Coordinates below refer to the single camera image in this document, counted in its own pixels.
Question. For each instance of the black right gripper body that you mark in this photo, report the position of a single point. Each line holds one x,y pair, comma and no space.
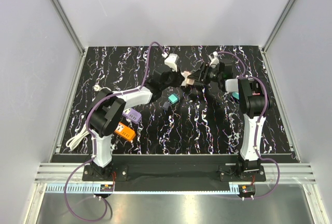
210,75

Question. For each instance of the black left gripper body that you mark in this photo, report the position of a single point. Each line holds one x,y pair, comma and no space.
173,81

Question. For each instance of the white pink socket adapter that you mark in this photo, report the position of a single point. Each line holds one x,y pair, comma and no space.
187,81

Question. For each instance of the teal plug adapter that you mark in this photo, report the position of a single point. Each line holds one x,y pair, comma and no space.
173,98

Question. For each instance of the dark purple plug adapter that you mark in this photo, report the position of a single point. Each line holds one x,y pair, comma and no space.
166,106

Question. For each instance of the purple power strip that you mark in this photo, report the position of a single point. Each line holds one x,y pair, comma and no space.
133,115

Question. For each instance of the orange power strip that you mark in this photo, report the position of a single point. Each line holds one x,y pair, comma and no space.
125,132

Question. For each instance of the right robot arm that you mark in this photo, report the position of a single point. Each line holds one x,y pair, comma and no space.
253,101

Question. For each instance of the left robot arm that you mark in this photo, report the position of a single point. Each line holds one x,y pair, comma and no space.
105,112

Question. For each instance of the teal triangular power strip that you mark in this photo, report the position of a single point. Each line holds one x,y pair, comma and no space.
235,95

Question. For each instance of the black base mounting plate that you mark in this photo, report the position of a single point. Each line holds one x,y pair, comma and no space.
224,173

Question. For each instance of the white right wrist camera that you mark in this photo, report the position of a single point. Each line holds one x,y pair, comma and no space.
214,60

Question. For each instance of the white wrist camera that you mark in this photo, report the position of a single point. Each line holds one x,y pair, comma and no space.
214,60
171,61

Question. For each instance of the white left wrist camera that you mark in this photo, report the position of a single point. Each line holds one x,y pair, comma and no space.
171,61

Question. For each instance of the white plug with cord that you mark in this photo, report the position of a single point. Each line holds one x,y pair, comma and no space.
98,88

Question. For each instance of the aluminium frame rail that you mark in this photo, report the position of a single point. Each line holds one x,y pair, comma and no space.
68,26

